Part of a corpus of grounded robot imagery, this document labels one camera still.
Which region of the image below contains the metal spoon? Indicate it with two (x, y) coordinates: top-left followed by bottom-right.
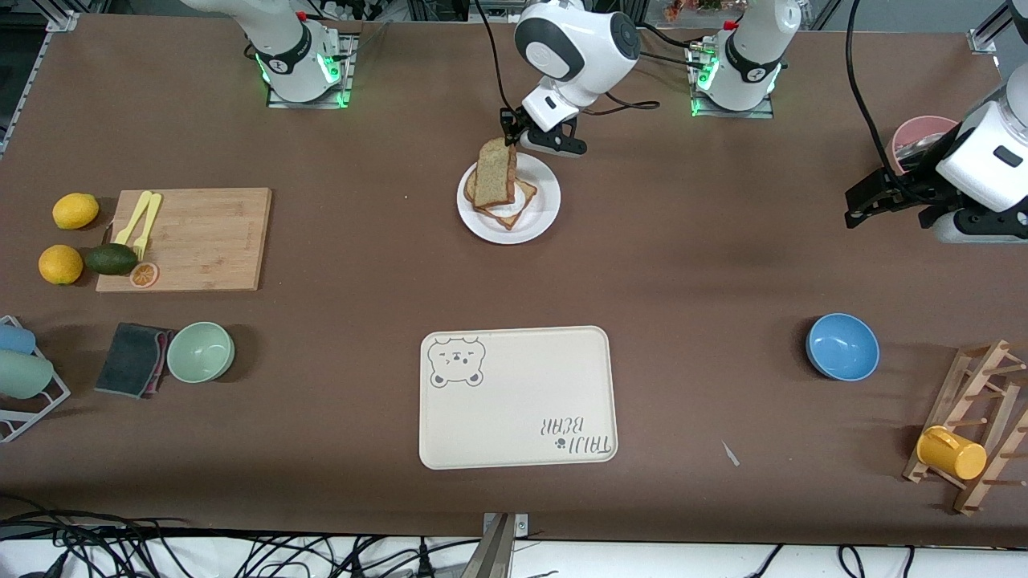
(894, 133), (953, 166)

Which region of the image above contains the pale green cup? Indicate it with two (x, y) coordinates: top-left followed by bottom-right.
(0, 350), (55, 400)

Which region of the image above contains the mint green bowl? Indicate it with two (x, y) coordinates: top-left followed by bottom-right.
(166, 321), (236, 384)

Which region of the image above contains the grey folded cloth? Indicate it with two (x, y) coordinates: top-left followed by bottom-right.
(94, 322), (176, 400)

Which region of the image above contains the round yellow citrus fruit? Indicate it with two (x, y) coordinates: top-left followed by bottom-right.
(39, 244), (84, 286)

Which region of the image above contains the light blue cup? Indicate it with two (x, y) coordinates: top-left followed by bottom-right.
(0, 323), (37, 356)

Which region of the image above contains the yellow mug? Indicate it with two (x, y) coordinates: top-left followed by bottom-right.
(916, 425), (988, 481)

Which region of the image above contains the green avocado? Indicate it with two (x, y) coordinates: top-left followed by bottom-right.
(84, 243), (139, 277)

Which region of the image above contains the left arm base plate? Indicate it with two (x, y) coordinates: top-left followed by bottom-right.
(687, 40), (776, 120)

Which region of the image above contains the wooden cutting board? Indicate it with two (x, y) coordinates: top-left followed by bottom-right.
(96, 187), (272, 293)

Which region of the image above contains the yellow plastic fork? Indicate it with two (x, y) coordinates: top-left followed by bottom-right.
(133, 193), (164, 262)

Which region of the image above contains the metal mounting bracket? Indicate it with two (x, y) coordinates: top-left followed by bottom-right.
(470, 512), (531, 578)

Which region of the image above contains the white round plate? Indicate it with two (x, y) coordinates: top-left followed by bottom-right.
(456, 151), (561, 246)

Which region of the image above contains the black cable bundle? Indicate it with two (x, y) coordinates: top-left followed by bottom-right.
(0, 494), (483, 578)

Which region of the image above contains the wooden mug rack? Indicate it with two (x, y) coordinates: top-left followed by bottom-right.
(902, 339), (1028, 516)

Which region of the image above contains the blue bowl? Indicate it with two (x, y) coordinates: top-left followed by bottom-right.
(806, 312), (880, 381)

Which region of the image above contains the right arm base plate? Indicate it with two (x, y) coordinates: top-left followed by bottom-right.
(267, 32), (359, 110)

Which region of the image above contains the white wire rack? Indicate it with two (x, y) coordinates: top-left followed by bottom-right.
(0, 315), (71, 444)

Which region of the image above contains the brown bread slice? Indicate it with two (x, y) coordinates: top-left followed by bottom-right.
(463, 165), (538, 231)
(474, 138), (519, 209)

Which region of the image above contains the yellow plastic knife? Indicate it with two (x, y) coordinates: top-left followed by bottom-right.
(112, 190), (153, 246)

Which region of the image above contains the cream tray with bear print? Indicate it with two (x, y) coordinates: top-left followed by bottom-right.
(418, 325), (619, 470)

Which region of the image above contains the colourful flower bunch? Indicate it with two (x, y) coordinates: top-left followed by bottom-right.
(665, 0), (725, 22)

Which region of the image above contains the oval yellow lemon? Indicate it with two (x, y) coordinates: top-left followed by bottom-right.
(52, 193), (100, 231)

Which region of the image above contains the pink bowl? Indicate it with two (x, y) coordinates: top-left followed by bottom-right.
(883, 116), (961, 176)

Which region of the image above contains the black base cable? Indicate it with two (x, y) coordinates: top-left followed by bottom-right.
(638, 28), (708, 71)

